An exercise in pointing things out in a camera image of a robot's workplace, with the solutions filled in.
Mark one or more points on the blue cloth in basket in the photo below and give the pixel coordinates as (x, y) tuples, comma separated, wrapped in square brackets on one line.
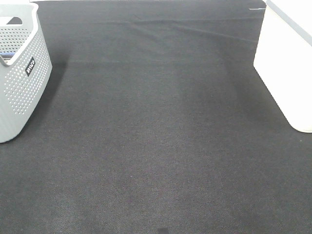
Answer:
[(6, 55)]

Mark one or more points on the white plastic bin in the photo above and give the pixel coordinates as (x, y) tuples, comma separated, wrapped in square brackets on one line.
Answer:
[(283, 59)]

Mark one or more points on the grey perforated laundry basket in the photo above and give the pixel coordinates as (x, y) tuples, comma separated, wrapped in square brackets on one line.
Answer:
[(24, 77)]

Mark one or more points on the black table mat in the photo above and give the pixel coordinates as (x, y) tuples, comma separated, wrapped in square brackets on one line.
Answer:
[(154, 121)]

